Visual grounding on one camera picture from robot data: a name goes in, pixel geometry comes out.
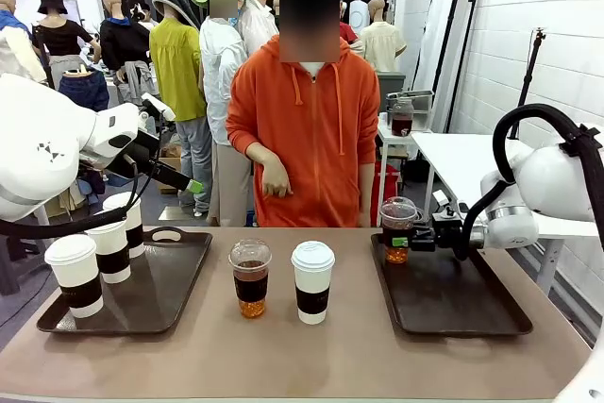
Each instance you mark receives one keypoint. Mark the white lidded paper coffee cup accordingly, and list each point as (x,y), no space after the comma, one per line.
(75,271)
(134,233)
(111,252)
(312,280)

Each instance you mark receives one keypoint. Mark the mannequin in black sweater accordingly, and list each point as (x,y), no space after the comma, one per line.
(120,44)

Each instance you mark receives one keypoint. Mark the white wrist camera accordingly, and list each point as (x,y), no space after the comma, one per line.
(441,197)
(158,108)

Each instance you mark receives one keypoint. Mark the person left forearm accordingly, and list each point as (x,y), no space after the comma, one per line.
(364,190)

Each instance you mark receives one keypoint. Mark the person right hand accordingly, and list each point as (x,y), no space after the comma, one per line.
(276,179)

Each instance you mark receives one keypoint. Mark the glass jar of tea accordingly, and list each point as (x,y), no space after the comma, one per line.
(402,122)

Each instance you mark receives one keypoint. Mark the mannequin with green bucket hat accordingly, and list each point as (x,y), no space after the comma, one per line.
(222,82)

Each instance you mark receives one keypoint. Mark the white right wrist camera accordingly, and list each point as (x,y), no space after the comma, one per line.
(441,197)

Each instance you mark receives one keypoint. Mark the black tripod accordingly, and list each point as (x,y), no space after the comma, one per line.
(531,68)

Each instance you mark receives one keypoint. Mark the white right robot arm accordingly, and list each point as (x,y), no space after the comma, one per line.
(557,181)

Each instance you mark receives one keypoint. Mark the red shopping bag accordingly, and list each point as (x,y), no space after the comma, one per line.
(387,186)

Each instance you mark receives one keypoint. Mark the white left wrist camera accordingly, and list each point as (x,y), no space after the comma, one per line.
(158,108)

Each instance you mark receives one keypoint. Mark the cardboard box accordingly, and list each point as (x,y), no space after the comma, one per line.
(173,154)

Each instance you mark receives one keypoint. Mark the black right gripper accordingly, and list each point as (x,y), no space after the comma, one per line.
(448,231)

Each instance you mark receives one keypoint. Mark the mannequin torso in blue jeans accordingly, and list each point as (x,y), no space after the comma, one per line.
(85,89)

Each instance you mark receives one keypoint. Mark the mannequin in white shirt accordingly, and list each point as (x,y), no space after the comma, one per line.
(257,25)

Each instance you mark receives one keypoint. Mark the mannequin in cream shirt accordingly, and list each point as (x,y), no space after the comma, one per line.
(382,44)

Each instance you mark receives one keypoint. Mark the clear plastic iced tea cup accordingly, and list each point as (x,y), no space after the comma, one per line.
(396,221)
(250,285)

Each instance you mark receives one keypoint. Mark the grey box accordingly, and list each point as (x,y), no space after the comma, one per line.
(394,82)

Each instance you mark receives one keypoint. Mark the person in orange hoodie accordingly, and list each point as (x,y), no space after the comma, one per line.
(311,139)

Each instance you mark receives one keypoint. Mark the dark brown serving tray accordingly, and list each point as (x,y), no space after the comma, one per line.
(156,290)
(448,299)

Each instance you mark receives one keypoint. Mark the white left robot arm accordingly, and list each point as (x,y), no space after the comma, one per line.
(38,148)

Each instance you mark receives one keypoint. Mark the small white side table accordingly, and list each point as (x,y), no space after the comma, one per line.
(422,130)

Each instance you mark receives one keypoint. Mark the mannequin in yellow-green shirt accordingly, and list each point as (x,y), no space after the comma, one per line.
(177,72)

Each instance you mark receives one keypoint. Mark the mannequin with black hat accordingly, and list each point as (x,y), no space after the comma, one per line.
(61,37)

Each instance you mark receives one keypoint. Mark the person right forearm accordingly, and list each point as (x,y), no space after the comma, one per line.
(259,153)

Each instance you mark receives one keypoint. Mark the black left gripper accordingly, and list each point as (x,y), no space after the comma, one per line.
(137,153)

